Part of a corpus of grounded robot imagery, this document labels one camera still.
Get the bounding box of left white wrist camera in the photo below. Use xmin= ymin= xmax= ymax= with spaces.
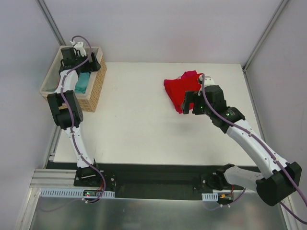
xmin=70 ymin=40 xmax=87 ymax=57

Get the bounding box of right aluminium frame post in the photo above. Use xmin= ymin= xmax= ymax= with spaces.
xmin=242 ymin=0 xmax=291 ymax=73

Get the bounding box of left aluminium frame post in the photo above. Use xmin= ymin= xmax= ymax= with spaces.
xmin=36 ymin=0 xmax=66 ymax=46

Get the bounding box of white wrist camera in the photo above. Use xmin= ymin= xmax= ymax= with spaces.
xmin=198 ymin=74 xmax=216 ymax=91
xmin=70 ymin=40 xmax=87 ymax=57

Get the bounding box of aluminium frame post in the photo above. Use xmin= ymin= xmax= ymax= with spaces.
xmin=36 ymin=0 xmax=66 ymax=46
xmin=242 ymin=0 xmax=291 ymax=73

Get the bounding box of teal t shirt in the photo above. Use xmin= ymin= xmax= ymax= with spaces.
xmin=74 ymin=72 xmax=90 ymax=94

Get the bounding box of right grey cable duct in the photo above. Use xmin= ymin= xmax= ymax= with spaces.
xmin=201 ymin=193 xmax=219 ymax=202

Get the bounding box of left grey cable duct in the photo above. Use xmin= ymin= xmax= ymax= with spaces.
xmin=40 ymin=188 xmax=115 ymax=199

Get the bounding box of aluminium rail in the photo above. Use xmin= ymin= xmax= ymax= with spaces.
xmin=31 ymin=169 xmax=80 ymax=187

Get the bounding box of grey cable duct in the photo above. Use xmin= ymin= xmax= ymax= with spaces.
xmin=40 ymin=188 xmax=115 ymax=199
xmin=201 ymin=193 xmax=219 ymax=202

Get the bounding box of wicker laundry basket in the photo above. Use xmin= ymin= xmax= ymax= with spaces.
xmin=39 ymin=46 xmax=107 ymax=112

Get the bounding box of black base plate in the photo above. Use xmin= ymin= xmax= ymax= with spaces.
xmin=73 ymin=163 xmax=246 ymax=200

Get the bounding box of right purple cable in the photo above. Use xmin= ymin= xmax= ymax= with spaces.
xmin=201 ymin=73 xmax=307 ymax=223

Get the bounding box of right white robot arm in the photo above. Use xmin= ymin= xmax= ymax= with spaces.
xmin=182 ymin=85 xmax=302 ymax=206

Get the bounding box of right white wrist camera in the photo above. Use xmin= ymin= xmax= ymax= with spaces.
xmin=198 ymin=74 xmax=216 ymax=91

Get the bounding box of red t shirt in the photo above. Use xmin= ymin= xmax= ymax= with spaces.
xmin=164 ymin=73 xmax=202 ymax=114

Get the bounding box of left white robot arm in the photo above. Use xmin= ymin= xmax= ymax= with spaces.
xmin=47 ymin=43 xmax=105 ymax=187

